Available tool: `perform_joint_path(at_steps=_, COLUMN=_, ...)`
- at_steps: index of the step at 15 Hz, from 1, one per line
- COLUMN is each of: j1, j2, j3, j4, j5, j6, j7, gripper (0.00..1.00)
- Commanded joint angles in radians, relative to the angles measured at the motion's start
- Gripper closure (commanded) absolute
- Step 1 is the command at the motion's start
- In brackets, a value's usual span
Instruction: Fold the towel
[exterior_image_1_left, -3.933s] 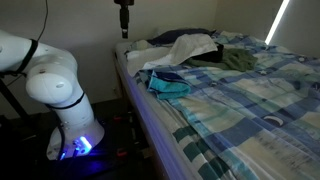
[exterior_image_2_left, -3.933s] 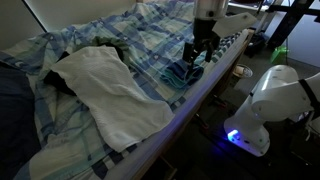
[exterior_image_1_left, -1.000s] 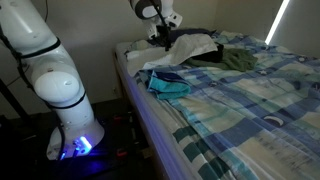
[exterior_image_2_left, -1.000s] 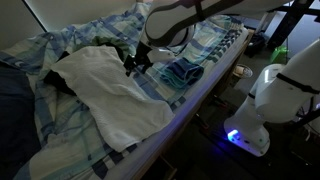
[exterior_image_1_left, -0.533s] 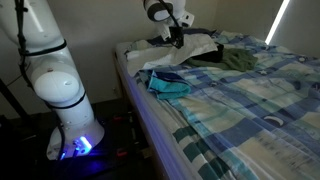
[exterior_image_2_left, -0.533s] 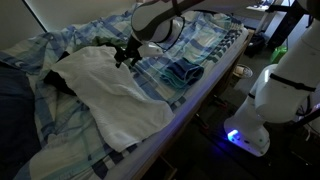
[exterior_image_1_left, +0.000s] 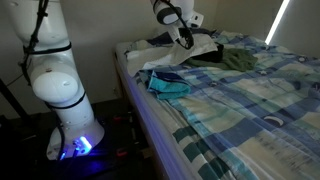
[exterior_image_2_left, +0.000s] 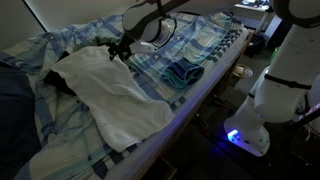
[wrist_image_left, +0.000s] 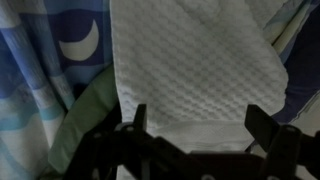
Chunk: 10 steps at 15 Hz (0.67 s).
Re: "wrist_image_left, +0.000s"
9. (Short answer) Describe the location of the green garment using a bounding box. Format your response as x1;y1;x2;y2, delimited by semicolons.
46;64;123;176

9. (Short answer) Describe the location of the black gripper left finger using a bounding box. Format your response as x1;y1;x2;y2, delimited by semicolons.
133;103;148;134

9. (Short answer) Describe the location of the blue plaid bedsheet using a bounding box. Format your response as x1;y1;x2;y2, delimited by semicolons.
0;0;320;180

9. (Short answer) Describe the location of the white textured towel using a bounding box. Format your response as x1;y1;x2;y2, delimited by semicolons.
109;0;289;180

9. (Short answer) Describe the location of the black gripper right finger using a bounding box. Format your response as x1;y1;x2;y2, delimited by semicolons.
244;103;281;154

